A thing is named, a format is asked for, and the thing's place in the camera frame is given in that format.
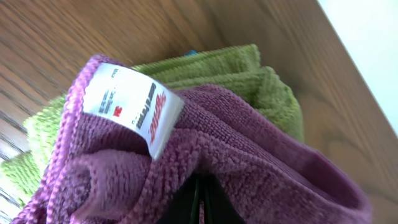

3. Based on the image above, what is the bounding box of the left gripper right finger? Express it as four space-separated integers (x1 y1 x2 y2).
203 175 246 224

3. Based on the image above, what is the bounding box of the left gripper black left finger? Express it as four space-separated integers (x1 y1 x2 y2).
157 174 200 224

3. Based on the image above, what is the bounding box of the purple microfiber cloth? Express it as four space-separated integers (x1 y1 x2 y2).
14 55 371 223

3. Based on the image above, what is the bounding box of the folded green cloth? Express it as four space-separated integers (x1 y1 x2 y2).
1 44 304 207

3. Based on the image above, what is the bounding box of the folded blue cloth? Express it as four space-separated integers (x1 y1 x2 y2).
185 50 197 56

